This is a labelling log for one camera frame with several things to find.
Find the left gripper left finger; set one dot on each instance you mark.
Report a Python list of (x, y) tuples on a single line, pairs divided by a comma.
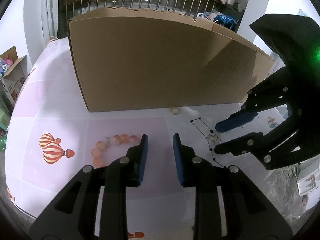
[(92, 205)]

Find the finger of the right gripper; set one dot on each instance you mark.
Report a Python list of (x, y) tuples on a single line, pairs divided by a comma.
[(235, 120), (240, 146)]

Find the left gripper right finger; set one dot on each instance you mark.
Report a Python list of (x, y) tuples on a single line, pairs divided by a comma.
[(228, 205)]

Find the gold clover earring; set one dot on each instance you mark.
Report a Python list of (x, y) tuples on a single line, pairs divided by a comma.
[(214, 138)]

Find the pink balloon print tablecloth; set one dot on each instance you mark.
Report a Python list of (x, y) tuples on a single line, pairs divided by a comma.
[(52, 135)]

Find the large brown cardboard box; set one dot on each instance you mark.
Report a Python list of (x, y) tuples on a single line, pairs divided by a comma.
[(127, 59)]

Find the open cardboard box on floor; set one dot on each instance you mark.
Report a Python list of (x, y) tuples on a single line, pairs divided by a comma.
[(13, 73)]

